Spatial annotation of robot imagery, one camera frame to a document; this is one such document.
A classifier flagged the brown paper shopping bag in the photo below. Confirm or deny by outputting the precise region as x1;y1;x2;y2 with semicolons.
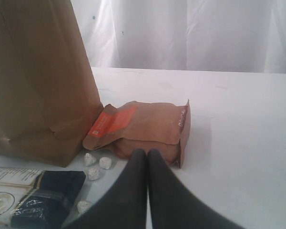
0;0;102;167

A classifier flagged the dark blue noodle packet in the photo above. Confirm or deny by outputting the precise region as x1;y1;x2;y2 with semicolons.
0;167;86;229

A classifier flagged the brown pouch with orange label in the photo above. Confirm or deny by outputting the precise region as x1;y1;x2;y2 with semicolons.
82;101;191;167

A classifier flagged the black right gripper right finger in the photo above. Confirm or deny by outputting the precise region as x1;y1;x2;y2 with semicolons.
147;149;242;229

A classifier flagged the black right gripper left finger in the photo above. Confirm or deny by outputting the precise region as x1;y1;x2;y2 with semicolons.
66;149;147;229

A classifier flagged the white candy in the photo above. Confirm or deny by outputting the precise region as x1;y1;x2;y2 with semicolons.
84;153;97;167
77;200;92;215
99;157;112;170
88;167;101;181

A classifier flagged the white backdrop curtain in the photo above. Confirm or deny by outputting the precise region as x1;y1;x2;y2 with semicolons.
72;0;286;73

